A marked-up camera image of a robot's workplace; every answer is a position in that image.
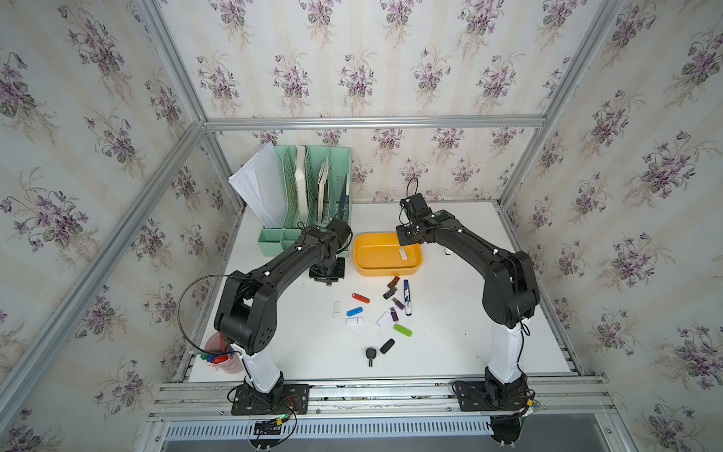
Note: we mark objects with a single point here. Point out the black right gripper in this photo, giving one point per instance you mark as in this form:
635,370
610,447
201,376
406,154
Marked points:
401,238

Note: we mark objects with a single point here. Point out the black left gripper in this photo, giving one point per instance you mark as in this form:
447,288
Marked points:
341,272

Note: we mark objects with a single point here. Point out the blue usb drive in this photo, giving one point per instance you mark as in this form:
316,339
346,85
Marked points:
354,312

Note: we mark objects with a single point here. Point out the green usb drive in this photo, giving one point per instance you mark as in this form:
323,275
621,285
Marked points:
402,330

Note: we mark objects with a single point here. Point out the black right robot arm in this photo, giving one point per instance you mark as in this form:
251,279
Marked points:
510,297

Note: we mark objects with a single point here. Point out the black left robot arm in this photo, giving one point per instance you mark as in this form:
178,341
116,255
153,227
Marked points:
246,317

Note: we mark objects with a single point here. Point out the red usb drive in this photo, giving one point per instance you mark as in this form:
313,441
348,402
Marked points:
360,298

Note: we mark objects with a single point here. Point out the yellow plastic storage box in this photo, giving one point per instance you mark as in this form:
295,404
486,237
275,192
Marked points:
377,255

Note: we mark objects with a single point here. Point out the small white usb drive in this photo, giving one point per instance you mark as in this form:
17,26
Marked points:
355,321

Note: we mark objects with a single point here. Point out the black oval usb drive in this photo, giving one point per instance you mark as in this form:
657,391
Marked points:
387,346

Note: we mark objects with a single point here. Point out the blue white marker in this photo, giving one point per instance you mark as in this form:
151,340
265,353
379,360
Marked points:
407,298

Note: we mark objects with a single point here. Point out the green desk file organizer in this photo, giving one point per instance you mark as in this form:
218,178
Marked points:
273,241

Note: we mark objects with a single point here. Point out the beige notebook in organizer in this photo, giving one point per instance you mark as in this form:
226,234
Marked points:
322,180

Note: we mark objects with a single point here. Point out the white book in organizer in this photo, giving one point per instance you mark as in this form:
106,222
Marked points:
300,178

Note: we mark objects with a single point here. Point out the white paper stack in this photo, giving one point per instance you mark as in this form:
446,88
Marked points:
260,183

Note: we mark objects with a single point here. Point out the pink pen cup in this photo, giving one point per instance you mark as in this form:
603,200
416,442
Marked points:
220,355

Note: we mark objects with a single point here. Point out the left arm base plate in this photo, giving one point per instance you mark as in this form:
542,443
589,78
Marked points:
286,399

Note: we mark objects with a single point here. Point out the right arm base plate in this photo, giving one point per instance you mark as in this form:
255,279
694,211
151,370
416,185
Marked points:
491,396

